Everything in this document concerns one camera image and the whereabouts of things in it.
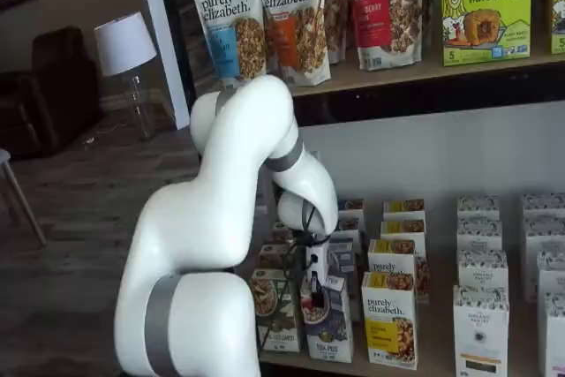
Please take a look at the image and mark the blue white Nature's Path box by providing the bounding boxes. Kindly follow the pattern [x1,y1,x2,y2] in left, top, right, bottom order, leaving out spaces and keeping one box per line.
[328,238,358,299]
[299,274,355,365]

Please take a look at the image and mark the grey stool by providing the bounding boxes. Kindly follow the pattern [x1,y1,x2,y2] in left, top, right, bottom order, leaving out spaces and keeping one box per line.
[0,149,48,248]

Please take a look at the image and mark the blue label granola bag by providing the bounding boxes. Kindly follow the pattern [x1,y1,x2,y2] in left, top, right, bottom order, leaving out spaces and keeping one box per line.
[187,0,268,83]

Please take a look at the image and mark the green cereal boxes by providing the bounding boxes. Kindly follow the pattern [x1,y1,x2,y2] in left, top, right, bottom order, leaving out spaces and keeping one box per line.
[549,0,565,56]

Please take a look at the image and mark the red label granola bag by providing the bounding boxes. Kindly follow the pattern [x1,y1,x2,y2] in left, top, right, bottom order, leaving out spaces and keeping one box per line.
[342,0,425,72]

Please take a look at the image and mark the dark brown armchair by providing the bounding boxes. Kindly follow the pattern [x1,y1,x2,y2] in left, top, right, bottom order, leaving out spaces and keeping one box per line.
[0,26,105,160]

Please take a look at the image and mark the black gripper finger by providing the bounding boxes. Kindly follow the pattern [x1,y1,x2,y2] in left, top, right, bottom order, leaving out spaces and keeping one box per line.
[310,277,327,303]

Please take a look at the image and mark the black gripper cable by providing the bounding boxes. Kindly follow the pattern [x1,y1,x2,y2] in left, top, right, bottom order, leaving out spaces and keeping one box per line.
[259,200,320,351]

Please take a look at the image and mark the orange label granola bag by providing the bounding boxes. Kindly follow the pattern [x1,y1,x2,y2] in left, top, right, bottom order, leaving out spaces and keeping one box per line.
[249,0,332,87]

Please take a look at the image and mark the green Bobo's apple pie box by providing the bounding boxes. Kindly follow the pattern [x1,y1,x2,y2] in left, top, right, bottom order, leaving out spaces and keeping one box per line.
[440,0,533,67]

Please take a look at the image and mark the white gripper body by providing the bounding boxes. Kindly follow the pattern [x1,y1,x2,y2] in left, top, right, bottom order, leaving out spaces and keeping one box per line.
[305,241,332,284]

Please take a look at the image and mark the green apple cinnamon oatmeal box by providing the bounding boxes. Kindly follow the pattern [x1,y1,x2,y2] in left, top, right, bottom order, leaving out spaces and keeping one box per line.
[258,242,293,271]
[249,268,304,352]
[267,220,295,245]

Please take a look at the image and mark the black metal shelf rack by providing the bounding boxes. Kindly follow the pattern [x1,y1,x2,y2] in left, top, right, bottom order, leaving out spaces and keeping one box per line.
[154,0,565,377]

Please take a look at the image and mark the brown label granola bag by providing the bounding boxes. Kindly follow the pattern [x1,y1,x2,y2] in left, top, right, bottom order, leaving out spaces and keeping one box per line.
[320,0,354,65]

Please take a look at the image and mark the white shade table lamp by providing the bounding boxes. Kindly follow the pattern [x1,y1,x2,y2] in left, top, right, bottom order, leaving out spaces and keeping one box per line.
[94,11,158,140]

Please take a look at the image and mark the yellow purely elizabeth box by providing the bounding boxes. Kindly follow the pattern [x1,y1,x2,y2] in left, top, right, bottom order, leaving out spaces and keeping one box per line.
[380,219,427,246]
[367,238,430,304]
[360,271,419,370]
[382,199,426,223]

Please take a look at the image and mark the white patterned pantry box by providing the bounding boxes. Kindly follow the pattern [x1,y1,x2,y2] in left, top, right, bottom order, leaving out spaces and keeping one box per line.
[520,193,565,223]
[536,251,565,303]
[456,195,501,223]
[539,291,565,377]
[456,217,503,255]
[453,284,511,377]
[523,215,565,303]
[456,249,509,295]

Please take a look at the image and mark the blue purely elizabeth box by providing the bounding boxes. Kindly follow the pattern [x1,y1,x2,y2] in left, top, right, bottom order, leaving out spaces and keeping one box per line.
[337,216,367,242]
[337,198,365,220]

